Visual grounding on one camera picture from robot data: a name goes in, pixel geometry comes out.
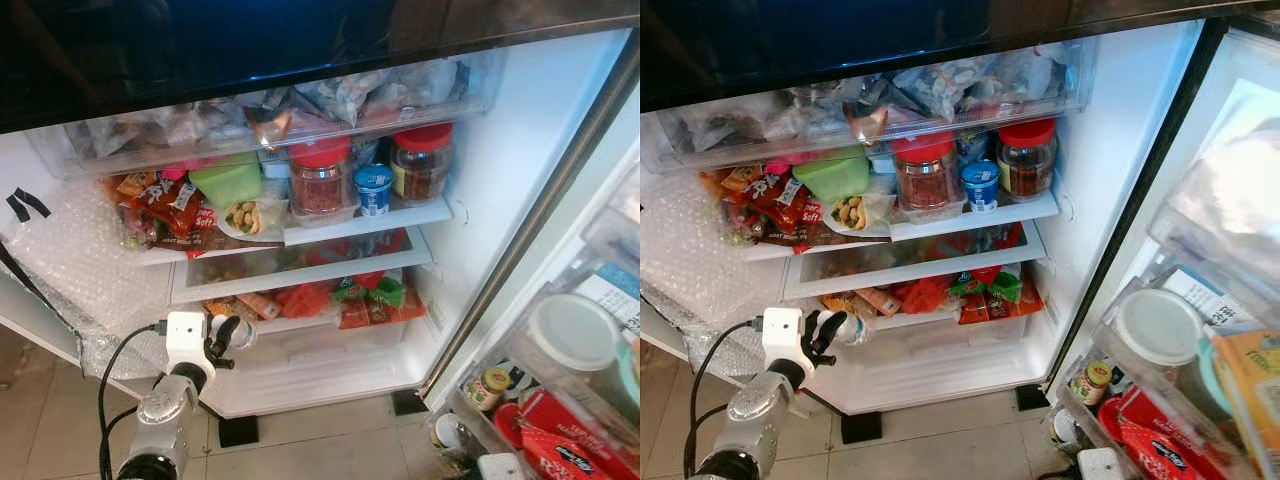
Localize sandwich wrap picture packet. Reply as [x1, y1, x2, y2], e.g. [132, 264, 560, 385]
[215, 195, 291, 243]
[825, 192, 898, 239]

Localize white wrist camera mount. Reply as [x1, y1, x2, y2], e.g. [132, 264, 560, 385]
[478, 453, 526, 480]
[165, 312, 208, 376]
[762, 308, 804, 373]
[1075, 448, 1126, 480]

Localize clear printed frozen bag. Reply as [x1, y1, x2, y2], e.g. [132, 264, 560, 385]
[893, 60, 991, 123]
[295, 68, 393, 129]

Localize white-edged glass shelf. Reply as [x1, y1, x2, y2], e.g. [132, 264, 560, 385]
[140, 195, 453, 266]
[745, 190, 1061, 263]

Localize red flat snack packet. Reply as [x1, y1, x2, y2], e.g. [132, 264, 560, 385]
[340, 295, 428, 331]
[958, 290, 1046, 326]

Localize blue yoghurt cup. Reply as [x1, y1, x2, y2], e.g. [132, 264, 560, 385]
[355, 163, 393, 218]
[960, 160, 1001, 213]

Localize red lid jar brown contents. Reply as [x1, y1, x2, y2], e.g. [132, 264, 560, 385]
[392, 123, 453, 206]
[997, 118, 1059, 204]

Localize white labelled box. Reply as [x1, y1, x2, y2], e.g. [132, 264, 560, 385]
[575, 262, 640, 331]
[1160, 265, 1251, 326]

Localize orange juice carton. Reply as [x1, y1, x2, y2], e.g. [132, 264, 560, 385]
[1210, 325, 1280, 473]

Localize refrigerator door with shelves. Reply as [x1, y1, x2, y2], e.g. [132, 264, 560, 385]
[1045, 15, 1280, 480]
[425, 30, 640, 480]

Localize small white cap bottle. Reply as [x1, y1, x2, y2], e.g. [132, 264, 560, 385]
[1050, 408, 1083, 448]
[432, 412, 469, 453]

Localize yellow lid small jar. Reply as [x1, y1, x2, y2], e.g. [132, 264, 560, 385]
[1068, 360, 1114, 406]
[465, 367, 513, 413]

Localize green plastic container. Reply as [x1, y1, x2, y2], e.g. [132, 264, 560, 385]
[190, 152, 263, 209]
[793, 147, 871, 204]

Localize black white refrigerator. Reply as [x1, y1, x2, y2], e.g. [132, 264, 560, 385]
[0, 0, 640, 421]
[640, 0, 1211, 416]

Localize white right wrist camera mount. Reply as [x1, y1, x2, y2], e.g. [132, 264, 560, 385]
[478, 453, 526, 480]
[1075, 448, 1126, 480]

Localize clear flat fridge drawer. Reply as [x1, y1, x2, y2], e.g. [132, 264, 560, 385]
[783, 222, 1048, 301]
[170, 228, 433, 306]

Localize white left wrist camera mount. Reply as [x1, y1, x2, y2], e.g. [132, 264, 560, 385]
[165, 312, 208, 376]
[762, 308, 804, 373]

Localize red printed food package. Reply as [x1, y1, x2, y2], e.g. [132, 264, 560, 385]
[1098, 383, 1256, 480]
[495, 388, 640, 480]

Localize white lid clear tub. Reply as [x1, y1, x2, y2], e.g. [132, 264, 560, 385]
[522, 293, 626, 401]
[1110, 288, 1211, 401]

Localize copper foil frozen bag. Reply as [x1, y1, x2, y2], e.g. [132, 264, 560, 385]
[845, 100, 893, 143]
[245, 105, 298, 149]

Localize red plastic bag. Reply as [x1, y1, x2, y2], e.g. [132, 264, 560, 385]
[280, 282, 338, 319]
[895, 275, 956, 314]

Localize teal plastic container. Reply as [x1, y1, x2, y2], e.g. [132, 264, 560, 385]
[612, 335, 640, 403]
[1197, 335, 1219, 401]

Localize red snack packet white label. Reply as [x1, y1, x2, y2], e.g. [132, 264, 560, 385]
[150, 180, 219, 253]
[755, 175, 831, 246]

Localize white crisper drawer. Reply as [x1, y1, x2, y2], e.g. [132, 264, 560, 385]
[200, 290, 446, 419]
[800, 285, 1061, 416]

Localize clear chiller drawer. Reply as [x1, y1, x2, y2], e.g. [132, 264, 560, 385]
[25, 50, 506, 181]
[640, 38, 1099, 176]

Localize orange red snack packet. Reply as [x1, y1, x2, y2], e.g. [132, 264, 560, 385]
[700, 165, 766, 246]
[100, 172, 166, 249]

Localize clear bubble wrap sheet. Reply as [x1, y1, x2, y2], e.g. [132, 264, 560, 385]
[0, 180, 176, 379]
[640, 185, 776, 351]

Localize green red snack packet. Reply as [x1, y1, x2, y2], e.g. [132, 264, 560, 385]
[950, 265, 1023, 306]
[335, 272, 406, 311]

